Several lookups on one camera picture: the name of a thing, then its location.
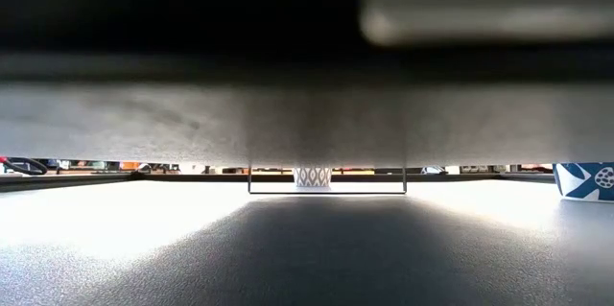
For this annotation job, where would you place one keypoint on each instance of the grey white patterned mug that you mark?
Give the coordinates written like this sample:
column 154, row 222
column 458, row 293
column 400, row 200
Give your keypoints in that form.
column 312, row 177

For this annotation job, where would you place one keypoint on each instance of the wooden tray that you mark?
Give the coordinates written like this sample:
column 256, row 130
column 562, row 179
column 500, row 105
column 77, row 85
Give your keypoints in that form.
column 144, row 124

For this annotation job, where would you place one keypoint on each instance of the orange box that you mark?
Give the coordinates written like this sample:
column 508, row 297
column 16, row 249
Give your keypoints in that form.
column 129, row 165

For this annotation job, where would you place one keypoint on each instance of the white plastic block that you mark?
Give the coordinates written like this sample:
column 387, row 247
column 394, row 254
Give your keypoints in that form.
column 479, row 1

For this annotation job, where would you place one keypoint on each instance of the black metal shelf frame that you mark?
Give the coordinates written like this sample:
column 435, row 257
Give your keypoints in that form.
column 326, row 193

